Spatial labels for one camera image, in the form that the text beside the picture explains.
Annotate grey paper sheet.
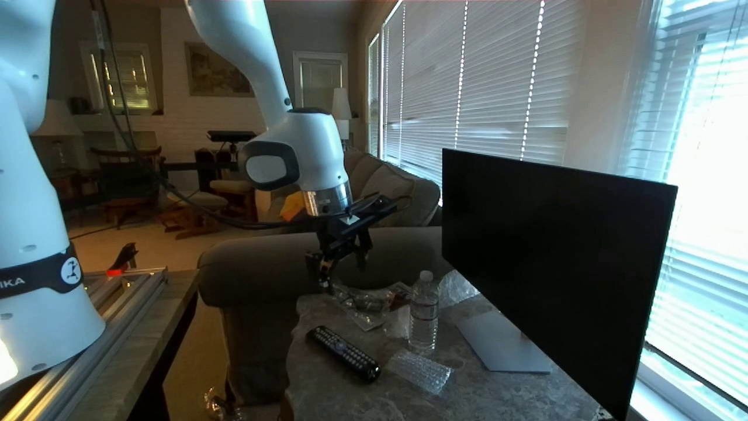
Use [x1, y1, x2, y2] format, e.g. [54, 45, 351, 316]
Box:
[459, 312, 551, 374]

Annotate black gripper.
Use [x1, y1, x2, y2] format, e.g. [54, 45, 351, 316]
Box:
[315, 195, 397, 290]

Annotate orange black clamp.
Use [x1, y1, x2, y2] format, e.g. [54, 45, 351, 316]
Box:
[107, 244, 137, 275]

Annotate grey couch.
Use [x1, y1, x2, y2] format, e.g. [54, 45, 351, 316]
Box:
[193, 148, 453, 406]

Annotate clear plastic packaging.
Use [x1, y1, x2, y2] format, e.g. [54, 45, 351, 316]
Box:
[386, 351, 452, 395]

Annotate framed wall picture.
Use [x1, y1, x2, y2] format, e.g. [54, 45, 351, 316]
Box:
[184, 43, 253, 98]

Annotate white window blinds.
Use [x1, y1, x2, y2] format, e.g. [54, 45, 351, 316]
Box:
[367, 0, 748, 410]

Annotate white table lamp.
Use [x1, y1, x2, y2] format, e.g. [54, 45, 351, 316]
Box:
[331, 86, 352, 140]

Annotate crumpled plastic wrapper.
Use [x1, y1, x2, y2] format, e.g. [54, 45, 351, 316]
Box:
[327, 282, 412, 331]

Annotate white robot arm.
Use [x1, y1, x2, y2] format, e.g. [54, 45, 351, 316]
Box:
[0, 0, 394, 388]

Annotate black flat monitor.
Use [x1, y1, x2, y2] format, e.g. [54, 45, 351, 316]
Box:
[441, 150, 677, 419]

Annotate dark wooden chair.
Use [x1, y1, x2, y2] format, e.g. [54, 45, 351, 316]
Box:
[193, 131, 258, 223]

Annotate black remote control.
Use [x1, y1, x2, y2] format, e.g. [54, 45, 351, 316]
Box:
[307, 324, 380, 384]

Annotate yellow cloth on couch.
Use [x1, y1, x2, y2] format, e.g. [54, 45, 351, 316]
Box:
[280, 192, 307, 223]

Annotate clear plastic water bottle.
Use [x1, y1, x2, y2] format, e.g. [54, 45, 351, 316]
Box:
[408, 271, 439, 355]

